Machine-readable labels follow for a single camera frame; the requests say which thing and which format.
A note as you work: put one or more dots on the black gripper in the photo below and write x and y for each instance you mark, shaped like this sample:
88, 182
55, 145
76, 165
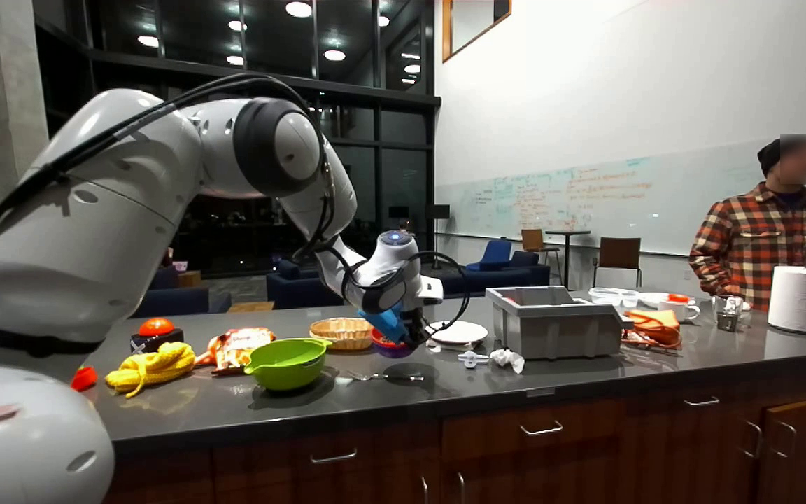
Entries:
404, 298

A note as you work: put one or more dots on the blue bowl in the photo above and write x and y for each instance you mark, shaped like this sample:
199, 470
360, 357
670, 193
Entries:
393, 357

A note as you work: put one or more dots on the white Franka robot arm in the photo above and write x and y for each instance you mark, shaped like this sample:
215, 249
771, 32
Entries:
95, 232

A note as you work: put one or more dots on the green bowl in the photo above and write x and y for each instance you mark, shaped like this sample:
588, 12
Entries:
287, 365

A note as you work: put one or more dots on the white plate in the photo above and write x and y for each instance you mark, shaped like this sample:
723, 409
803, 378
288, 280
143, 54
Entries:
459, 334

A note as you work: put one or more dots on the woven wicker basket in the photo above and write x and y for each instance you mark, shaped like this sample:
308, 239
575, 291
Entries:
341, 334

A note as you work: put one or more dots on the white crumpled cloth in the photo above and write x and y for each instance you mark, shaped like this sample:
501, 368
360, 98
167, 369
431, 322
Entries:
507, 358

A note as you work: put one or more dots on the dark blue sofa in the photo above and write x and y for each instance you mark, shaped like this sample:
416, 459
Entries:
501, 276

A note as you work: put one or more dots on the blue chair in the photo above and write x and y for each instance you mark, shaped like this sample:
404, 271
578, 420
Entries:
497, 252

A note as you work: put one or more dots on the brown wooden counter cabinet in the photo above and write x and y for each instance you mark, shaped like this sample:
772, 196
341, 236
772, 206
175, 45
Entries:
516, 458

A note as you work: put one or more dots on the orange snack bag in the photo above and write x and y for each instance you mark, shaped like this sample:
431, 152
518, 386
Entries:
238, 347

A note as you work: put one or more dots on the tall round table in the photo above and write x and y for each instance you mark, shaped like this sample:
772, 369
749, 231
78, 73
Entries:
568, 246

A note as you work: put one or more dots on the brown chair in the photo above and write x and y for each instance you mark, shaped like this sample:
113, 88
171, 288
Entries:
618, 256

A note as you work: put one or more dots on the orange food package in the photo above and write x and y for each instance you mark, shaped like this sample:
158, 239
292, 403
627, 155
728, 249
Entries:
652, 329

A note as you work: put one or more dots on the red dome buzzer black box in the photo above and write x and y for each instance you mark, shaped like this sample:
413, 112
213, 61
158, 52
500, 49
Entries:
158, 332

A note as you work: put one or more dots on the white container with red food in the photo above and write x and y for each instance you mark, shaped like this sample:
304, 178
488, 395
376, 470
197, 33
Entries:
672, 306

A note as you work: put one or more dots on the round ceiling lamp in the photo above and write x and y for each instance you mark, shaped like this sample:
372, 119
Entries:
297, 10
333, 54

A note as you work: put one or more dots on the glass jar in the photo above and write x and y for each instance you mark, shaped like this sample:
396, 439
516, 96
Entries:
730, 313

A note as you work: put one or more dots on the small red object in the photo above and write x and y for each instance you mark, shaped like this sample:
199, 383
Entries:
84, 378

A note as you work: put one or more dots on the person in plaid shirt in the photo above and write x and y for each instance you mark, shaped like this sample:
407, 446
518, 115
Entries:
763, 242

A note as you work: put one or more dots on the white paper towel roll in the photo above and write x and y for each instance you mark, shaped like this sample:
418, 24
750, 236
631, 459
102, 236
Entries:
800, 298

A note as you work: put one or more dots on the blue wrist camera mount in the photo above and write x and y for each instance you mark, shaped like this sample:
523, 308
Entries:
389, 325

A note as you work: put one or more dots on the wall whiteboard with writing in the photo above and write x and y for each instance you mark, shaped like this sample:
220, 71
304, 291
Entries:
607, 196

